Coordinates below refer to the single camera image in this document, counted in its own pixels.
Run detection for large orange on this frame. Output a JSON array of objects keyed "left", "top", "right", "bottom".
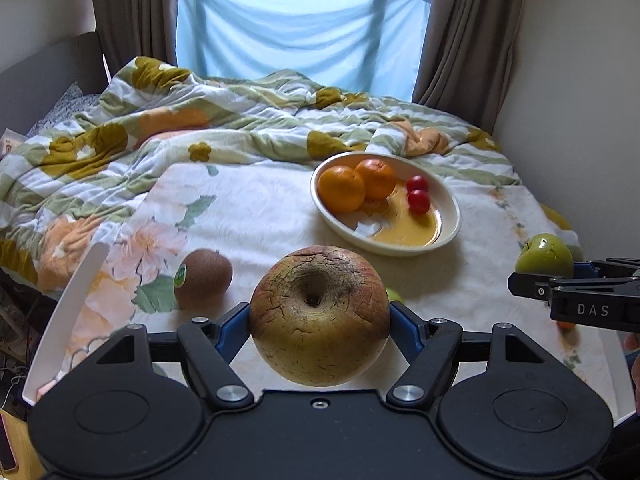
[{"left": 318, "top": 166, "right": 366, "bottom": 213}]

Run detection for white bed tray table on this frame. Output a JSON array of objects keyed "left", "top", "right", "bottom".
[{"left": 22, "top": 242, "right": 640, "bottom": 427}]

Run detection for cream plate with gold rim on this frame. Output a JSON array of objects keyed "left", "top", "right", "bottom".
[{"left": 310, "top": 151, "right": 462, "bottom": 258}]

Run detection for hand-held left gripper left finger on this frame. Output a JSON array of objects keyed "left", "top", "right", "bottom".
[{"left": 94, "top": 302, "right": 256, "bottom": 411}]

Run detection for brown kiwi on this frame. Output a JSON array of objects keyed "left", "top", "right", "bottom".
[{"left": 173, "top": 248, "right": 234, "bottom": 311}]

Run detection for brown curtain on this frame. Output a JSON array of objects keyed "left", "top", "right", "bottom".
[
  {"left": 90, "top": 0, "right": 182, "bottom": 81},
  {"left": 412, "top": 0, "right": 530, "bottom": 133}
]

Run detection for yellow wooden stool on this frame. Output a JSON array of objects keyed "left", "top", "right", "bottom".
[{"left": 0, "top": 407, "right": 48, "bottom": 480}]

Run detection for light blue window cloth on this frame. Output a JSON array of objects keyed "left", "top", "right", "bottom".
[{"left": 175, "top": 0, "right": 432, "bottom": 103}]

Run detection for small white box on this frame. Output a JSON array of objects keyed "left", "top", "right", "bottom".
[{"left": 0, "top": 129, "right": 27, "bottom": 159}]

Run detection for floral green yellow quilt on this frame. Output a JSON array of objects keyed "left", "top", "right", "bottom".
[{"left": 0, "top": 55, "right": 576, "bottom": 301}]

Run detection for patterned grey pillow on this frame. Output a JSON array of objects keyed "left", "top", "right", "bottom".
[{"left": 25, "top": 82, "right": 103, "bottom": 137}]

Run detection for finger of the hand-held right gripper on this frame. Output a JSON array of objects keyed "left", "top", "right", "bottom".
[
  {"left": 572, "top": 258, "right": 640, "bottom": 282},
  {"left": 507, "top": 271, "right": 557, "bottom": 303}
]

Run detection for medium orange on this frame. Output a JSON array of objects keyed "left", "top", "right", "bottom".
[{"left": 354, "top": 158, "right": 397, "bottom": 200}]

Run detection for floral tablecloth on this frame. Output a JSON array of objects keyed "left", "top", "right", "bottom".
[{"left": 37, "top": 157, "right": 631, "bottom": 421}]

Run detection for person's right hand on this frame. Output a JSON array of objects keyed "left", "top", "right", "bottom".
[{"left": 624, "top": 332, "right": 640, "bottom": 403}]

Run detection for large russet yellow apple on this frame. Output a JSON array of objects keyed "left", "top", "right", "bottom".
[{"left": 249, "top": 245, "right": 391, "bottom": 387}]

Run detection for grey headboard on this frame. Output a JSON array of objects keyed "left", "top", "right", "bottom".
[{"left": 0, "top": 31, "right": 108, "bottom": 131}]

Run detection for tangle of cables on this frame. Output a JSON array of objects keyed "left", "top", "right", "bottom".
[{"left": 0, "top": 280, "right": 38, "bottom": 406}]

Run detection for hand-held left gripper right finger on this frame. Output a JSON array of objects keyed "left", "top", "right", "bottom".
[{"left": 387, "top": 305, "right": 548, "bottom": 410}]

